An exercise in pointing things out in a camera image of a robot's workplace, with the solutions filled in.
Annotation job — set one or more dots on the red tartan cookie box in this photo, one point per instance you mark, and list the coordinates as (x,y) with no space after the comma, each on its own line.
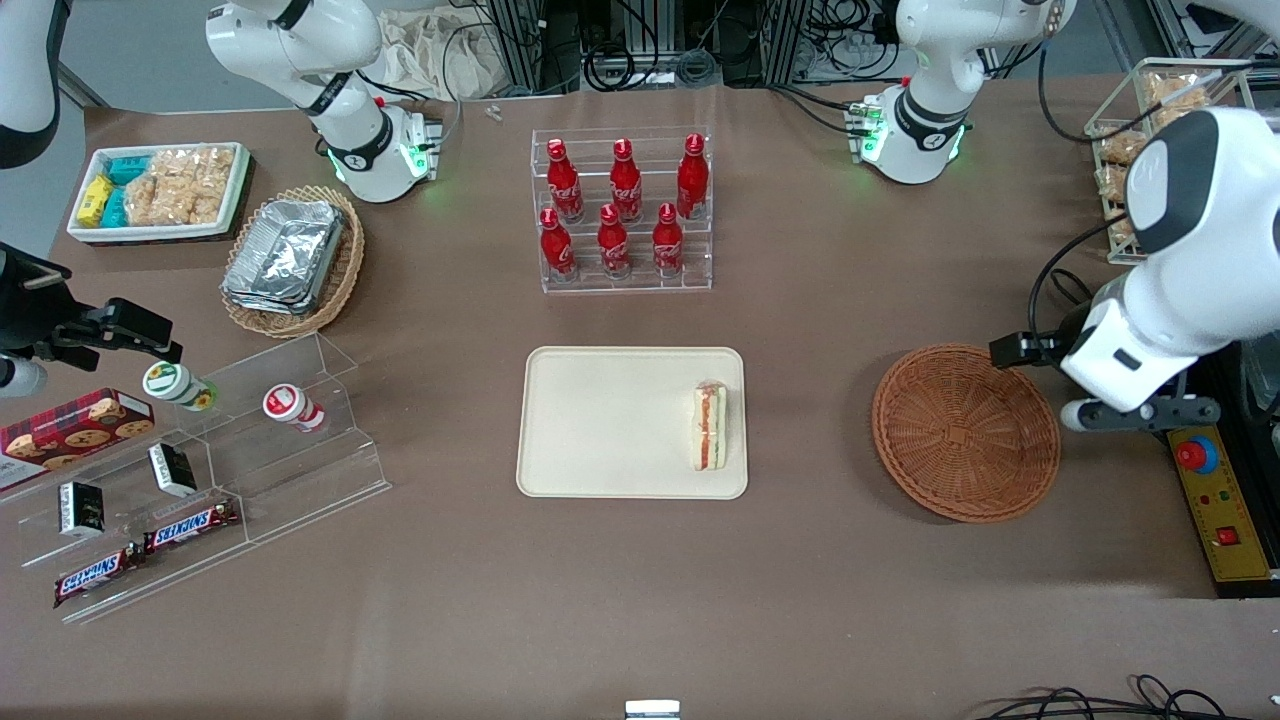
(70,435)

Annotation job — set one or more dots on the aluminium frame post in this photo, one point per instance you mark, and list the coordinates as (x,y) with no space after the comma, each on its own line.
(520,45)
(785,40)

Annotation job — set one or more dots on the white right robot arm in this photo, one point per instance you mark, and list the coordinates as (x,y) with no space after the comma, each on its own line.
(360,150)

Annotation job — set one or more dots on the clear acrylic bottle rack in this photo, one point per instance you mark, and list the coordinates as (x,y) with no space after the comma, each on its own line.
(700,270)

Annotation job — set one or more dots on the light oval wicker basket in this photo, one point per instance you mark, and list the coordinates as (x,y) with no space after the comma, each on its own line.
(340,270)

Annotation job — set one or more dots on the aluminium foil container stack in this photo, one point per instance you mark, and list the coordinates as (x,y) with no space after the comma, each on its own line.
(285,255)

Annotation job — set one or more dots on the clear acrylic stepped shelf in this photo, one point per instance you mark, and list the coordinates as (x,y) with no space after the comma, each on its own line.
(300,480)

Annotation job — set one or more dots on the round brown wicker basket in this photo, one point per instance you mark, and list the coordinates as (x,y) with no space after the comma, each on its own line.
(960,430)

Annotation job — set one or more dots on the clear rice cracker bag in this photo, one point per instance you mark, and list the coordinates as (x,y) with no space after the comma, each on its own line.
(148,200)
(200,180)

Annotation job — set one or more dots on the yellow snack packet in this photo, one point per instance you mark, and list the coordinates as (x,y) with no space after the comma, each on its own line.
(94,200)

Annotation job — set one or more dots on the red-capped white yogurt bottle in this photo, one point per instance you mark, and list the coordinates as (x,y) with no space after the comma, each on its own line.
(292,406)

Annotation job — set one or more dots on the white rectangular snack tray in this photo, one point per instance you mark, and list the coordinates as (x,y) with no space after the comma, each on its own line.
(160,232)

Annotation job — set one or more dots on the beige plastic serving tray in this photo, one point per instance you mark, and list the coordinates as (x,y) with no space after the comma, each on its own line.
(610,420)

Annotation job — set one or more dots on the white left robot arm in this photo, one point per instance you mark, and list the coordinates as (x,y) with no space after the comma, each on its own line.
(1220,220)

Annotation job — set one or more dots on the crumpled beige cloth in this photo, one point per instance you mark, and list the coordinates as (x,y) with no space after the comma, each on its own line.
(440,55)

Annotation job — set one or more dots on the red cola bottle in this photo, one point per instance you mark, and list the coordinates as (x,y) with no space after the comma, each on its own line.
(557,250)
(565,185)
(692,180)
(626,185)
(614,245)
(668,245)

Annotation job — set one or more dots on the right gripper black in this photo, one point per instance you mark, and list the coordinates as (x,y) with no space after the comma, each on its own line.
(28,318)

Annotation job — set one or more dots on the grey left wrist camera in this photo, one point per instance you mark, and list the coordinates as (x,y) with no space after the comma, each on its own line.
(1140,416)

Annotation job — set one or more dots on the brown snack bag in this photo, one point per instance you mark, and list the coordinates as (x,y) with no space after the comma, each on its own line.
(1120,148)
(1113,183)
(1122,232)
(1185,95)

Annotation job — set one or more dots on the teal snack packet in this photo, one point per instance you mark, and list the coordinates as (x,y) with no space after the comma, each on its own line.
(130,168)
(115,208)

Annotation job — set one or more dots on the yellow emergency stop box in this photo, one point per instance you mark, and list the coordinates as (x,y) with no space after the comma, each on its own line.
(1225,520)

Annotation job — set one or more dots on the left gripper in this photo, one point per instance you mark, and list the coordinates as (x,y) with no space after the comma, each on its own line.
(1040,349)

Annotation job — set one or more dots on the triangle sandwich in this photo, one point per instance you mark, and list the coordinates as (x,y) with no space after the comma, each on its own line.
(710,430)

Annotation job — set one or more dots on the small black carton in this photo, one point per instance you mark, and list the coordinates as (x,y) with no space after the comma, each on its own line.
(80,510)
(172,470)

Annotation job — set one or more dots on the green-capped white yogurt bottle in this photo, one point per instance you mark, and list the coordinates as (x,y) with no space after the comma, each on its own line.
(175,385)

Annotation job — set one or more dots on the Snickers chocolate bar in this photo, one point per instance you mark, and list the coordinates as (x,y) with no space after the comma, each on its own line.
(95,578)
(190,526)

